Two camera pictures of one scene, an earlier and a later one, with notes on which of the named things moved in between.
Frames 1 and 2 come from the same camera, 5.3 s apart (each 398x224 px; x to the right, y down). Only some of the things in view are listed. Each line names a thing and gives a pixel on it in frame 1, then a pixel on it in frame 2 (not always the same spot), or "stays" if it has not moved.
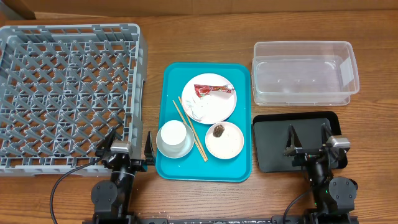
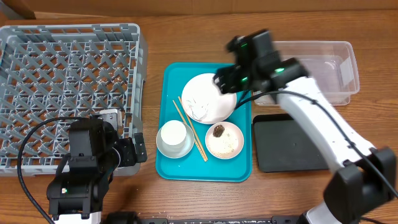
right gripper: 310,154 to 224,81
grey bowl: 177,150 stays
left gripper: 142,165 to 129,157
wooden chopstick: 189,130 stays
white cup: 173,132 stays
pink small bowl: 228,145 stays
